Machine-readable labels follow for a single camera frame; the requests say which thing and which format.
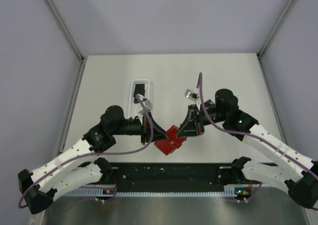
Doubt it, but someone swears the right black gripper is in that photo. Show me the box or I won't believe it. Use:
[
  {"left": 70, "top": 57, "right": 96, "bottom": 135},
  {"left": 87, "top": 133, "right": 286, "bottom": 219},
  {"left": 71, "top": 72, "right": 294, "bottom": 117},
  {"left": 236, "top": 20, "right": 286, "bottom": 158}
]
[{"left": 176, "top": 104, "right": 228, "bottom": 138}]

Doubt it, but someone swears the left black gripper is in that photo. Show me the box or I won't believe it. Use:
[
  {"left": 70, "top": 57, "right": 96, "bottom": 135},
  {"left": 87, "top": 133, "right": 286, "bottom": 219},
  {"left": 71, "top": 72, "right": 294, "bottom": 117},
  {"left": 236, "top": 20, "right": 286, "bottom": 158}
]
[{"left": 112, "top": 112, "right": 169, "bottom": 146}]

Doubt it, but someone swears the red leather card holder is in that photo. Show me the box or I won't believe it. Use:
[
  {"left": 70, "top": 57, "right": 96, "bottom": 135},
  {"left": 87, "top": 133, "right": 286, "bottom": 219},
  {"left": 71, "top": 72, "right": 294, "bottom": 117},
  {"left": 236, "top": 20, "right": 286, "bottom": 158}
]
[{"left": 155, "top": 125, "right": 187, "bottom": 155}]

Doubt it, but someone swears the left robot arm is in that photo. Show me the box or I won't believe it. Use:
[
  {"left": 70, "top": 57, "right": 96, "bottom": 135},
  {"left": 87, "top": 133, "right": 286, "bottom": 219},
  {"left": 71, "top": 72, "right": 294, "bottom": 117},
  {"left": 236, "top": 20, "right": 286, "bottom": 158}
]
[{"left": 17, "top": 105, "right": 168, "bottom": 215}]

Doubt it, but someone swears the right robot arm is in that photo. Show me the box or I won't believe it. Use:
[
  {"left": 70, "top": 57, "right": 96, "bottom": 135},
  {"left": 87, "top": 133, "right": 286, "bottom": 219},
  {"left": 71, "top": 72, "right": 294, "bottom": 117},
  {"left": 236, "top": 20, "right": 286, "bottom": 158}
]
[{"left": 176, "top": 89, "right": 318, "bottom": 210}]

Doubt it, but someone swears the white plastic tray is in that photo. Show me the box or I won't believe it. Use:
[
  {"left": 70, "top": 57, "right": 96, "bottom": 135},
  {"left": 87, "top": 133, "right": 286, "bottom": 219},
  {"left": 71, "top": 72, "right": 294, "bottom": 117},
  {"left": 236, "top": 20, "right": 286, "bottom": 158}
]
[{"left": 125, "top": 78, "right": 152, "bottom": 120}]

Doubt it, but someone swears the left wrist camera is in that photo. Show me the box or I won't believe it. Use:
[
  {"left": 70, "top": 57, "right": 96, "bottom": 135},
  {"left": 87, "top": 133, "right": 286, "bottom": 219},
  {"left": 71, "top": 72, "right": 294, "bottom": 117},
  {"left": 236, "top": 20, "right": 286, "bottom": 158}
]
[{"left": 137, "top": 94, "right": 153, "bottom": 116}]

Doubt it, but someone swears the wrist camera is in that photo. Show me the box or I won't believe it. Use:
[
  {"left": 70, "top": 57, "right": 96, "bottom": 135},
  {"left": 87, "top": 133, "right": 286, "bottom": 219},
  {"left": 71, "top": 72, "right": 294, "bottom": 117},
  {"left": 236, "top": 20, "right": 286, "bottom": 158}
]
[
  {"left": 184, "top": 88, "right": 201, "bottom": 108},
  {"left": 137, "top": 94, "right": 153, "bottom": 116}
]

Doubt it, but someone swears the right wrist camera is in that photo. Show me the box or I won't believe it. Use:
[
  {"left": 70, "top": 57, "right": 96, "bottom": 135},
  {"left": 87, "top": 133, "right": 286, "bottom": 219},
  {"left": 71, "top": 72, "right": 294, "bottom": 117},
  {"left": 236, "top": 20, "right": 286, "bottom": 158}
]
[{"left": 184, "top": 88, "right": 201, "bottom": 108}]

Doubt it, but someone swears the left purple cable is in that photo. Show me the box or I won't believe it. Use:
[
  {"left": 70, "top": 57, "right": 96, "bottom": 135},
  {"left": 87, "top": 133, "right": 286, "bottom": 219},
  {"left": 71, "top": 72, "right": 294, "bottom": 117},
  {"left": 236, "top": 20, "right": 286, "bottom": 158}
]
[{"left": 18, "top": 95, "right": 154, "bottom": 208}]

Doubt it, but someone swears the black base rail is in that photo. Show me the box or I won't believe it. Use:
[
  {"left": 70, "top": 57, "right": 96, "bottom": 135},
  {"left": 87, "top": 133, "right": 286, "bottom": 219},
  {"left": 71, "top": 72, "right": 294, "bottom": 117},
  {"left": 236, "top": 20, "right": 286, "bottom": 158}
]
[{"left": 108, "top": 163, "right": 237, "bottom": 192}]

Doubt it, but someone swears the white cable duct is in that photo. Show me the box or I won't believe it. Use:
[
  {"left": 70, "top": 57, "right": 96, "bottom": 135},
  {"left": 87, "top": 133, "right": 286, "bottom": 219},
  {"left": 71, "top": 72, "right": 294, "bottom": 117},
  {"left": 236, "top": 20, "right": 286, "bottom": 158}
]
[{"left": 65, "top": 184, "right": 250, "bottom": 199}]

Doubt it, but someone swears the left aluminium frame post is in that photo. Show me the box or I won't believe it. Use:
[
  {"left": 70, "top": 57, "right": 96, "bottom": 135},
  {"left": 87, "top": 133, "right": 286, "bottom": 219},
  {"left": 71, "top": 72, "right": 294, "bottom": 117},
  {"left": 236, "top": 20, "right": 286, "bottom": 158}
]
[{"left": 43, "top": 0, "right": 84, "bottom": 62}]

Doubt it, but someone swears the aluminium frame post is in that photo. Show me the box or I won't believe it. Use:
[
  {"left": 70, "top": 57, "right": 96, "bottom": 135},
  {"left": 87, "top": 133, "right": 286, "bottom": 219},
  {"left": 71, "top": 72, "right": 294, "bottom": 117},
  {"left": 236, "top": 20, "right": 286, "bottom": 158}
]
[
  {"left": 257, "top": 0, "right": 297, "bottom": 60},
  {"left": 43, "top": 0, "right": 84, "bottom": 62}
]

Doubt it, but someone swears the right aluminium frame post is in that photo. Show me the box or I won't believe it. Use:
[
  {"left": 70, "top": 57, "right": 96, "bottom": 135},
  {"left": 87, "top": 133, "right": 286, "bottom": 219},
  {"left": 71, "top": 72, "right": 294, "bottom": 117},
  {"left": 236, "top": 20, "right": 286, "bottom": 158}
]
[{"left": 257, "top": 0, "right": 297, "bottom": 60}]

